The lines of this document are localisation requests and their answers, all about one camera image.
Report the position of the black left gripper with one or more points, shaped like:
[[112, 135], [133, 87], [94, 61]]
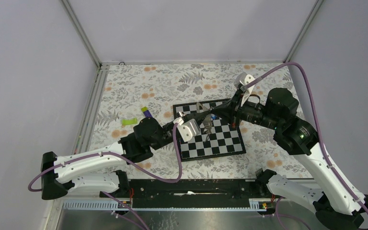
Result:
[[199, 117]]

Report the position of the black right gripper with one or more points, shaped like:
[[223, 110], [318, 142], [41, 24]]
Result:
[[231, 111]]

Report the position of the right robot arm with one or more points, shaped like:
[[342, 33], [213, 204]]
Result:
[[337, 204]]

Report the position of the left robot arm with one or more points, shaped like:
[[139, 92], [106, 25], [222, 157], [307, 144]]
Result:
[[61, 175]]

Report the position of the black white chessboard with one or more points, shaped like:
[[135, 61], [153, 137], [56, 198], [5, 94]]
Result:
[[224, 141]]

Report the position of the purple green toy brick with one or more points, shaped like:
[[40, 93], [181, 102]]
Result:
[[146, 112]]

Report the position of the floral table cloth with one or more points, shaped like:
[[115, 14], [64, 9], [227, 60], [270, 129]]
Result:
[[129, 88]]

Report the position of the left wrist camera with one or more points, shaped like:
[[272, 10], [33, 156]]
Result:
[[188, 129]]

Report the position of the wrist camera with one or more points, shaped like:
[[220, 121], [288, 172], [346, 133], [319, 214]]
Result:
[[243, 82], [188, 129]]

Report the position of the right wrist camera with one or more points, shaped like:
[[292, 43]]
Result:
[[243, 82]]

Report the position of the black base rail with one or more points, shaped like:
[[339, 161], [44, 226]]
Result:
[[194, 193]]

